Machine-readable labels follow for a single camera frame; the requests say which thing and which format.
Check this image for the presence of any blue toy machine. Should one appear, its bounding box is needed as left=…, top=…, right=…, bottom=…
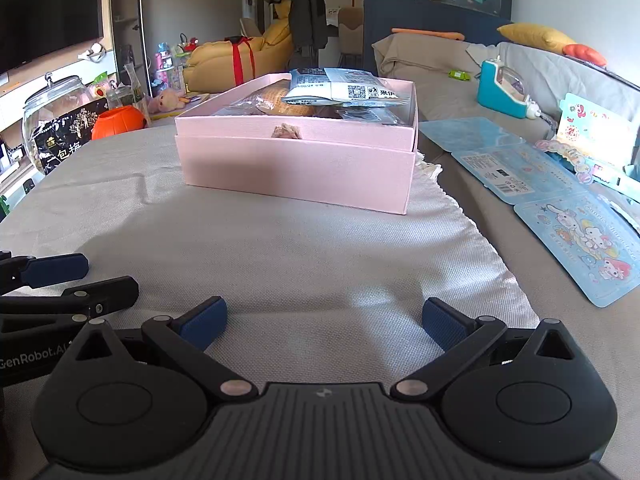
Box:
left=477, top=57, right=543, bottom=121

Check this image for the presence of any orange pumpkin bucket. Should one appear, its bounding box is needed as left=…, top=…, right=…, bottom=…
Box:
left=91, top=106, right=148, bottom=141

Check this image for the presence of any light blue packaging card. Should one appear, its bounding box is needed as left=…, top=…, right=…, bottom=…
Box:
left=419, top=116, right=590, bottom=206

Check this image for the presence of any blue white snack packet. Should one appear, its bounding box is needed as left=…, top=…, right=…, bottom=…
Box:
left=324, top=66, right=412, bottom=108

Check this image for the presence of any glass display cabinet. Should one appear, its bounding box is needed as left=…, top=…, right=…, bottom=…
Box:
left=107, top=0, right=151, bottom=97

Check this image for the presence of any pink gift box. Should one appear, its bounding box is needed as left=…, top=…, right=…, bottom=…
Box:
left=174, top=72, right=418, bottom=216

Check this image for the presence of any white woven table cloth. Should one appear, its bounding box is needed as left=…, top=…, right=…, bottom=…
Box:
left=0, top=125, right=542, bottom=461

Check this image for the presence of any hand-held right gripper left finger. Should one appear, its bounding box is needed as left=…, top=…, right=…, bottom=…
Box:
left=74, top=296, right=258, bottom=403

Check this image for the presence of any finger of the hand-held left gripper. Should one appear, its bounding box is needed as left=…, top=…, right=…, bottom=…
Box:
left=0, top=275, right=140, bottom=333
left=0, top=252, right=90, bottom=295

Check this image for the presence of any dark blue partition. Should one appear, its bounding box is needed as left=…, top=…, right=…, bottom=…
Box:
left=362, top=0, right=513, bottom=79

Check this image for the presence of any yellow plush toy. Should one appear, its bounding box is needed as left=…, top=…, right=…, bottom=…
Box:
left=182, top=2, right=296, bottom=88

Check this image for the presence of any grey white snack packet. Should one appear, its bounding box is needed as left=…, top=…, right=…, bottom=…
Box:
left=280, top=67, right=335, bottom=107

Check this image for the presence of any green white snack bag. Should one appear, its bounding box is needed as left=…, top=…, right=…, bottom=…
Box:
left=92, top=71, right=123, bottom=106

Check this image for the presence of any dark coat on rack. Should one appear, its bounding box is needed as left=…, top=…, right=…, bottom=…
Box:
left=265, top=0, right=328, bottom=54

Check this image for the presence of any white television cabinet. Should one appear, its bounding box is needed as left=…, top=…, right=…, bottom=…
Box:
left=0, top=45, right=117, bottom=211

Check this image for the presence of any red ribbon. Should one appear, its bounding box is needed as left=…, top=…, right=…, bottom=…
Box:
left=227, top=35, right=256, bottom=86

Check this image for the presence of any colourful cartoon toy pack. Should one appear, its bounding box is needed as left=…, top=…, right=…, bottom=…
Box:
left=535, top=92, right=640, bottom=196

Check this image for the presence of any glass jar with lid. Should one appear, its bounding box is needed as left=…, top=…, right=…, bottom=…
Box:
left=22, top=74, right=96, bottom=176

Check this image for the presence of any orange pillow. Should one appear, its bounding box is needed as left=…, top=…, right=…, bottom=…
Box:
left=562, top=44, right=607, bottom=67

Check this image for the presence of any bread loaf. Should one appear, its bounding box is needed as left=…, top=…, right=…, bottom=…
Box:
left=250, top=82, right=321, bottom=116

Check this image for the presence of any tan dining chair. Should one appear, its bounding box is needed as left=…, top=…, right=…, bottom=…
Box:
left=337, top=7, right=365, bottom=56

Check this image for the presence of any grey covered sofa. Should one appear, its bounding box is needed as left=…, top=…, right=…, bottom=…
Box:
left=372, top=30, right=640, bottom=480

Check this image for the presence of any black television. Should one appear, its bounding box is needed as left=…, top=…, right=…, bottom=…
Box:
left=0, top=0, right=105, bottom=77

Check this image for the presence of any black printed packet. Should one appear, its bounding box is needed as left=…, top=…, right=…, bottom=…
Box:
left=32, top=99, right=110, bottom=176

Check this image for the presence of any cartoon printed blue card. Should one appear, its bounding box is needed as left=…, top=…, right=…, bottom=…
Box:
left=514, top=192, right=640, bottom=308

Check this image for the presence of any colourful toy set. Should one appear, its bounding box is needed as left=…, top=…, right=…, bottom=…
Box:
left=152, top=40, right=186, bottom=91

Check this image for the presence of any pink plush toy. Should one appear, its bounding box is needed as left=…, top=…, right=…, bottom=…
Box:
left=147, top=87, right=186, bottom=114

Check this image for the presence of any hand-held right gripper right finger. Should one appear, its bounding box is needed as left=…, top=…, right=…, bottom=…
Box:
left=390, top=297, right=576, bottom=403

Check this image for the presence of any yellow pillow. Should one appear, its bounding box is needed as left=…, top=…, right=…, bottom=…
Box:
left=497, top=22, right=578, bottom=54

